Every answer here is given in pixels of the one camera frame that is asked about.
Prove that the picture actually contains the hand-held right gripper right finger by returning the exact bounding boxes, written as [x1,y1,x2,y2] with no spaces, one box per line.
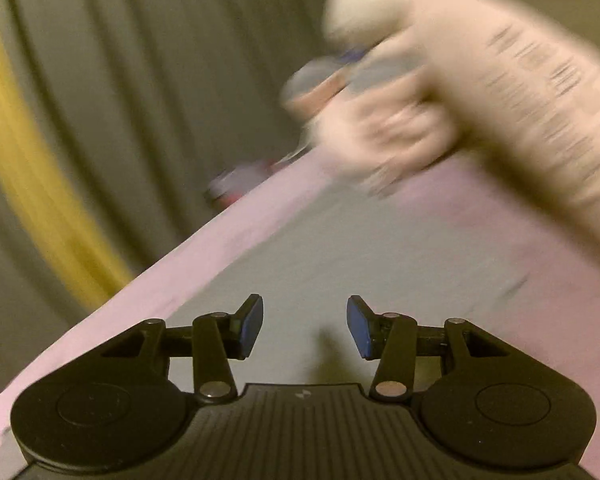
[346,295,518,403]

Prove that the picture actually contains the person's left hand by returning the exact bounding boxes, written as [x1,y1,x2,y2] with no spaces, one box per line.
[312,92,461,196]

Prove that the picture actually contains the pink blanket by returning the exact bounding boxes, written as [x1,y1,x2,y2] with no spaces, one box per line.
[0,145,600,480]

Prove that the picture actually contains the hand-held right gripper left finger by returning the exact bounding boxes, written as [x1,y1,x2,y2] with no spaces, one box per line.
[100,294,265,405]

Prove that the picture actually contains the dark red object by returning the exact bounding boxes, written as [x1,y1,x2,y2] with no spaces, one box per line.
[205,157,281,208]

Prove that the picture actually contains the person's left forearm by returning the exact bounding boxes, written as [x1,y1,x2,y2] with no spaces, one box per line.
[325,0,600,271]

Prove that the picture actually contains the grey pants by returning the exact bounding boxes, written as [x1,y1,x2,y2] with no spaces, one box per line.
[165,180,531,396]

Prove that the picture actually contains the yellow vertical strip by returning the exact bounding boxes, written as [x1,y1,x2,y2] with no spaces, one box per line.
[0,0,136,311]

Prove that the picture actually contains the grey-green curtain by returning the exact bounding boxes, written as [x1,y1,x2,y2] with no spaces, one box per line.
[0,125,131,406]
[0,0,600,286]

